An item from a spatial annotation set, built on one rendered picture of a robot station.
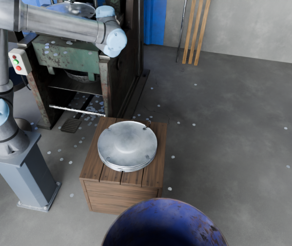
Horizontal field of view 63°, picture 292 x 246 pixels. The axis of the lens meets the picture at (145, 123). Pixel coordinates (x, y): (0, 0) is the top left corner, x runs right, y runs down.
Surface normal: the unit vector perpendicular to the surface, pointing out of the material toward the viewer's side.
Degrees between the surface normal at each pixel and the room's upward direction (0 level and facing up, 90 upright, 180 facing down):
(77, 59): 90
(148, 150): 0
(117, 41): 90
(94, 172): 0
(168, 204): 88
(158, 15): 90
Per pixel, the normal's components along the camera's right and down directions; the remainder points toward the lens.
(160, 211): 0.02, 0.69
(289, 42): -0.22, 0.69
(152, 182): 0.03, -0.70
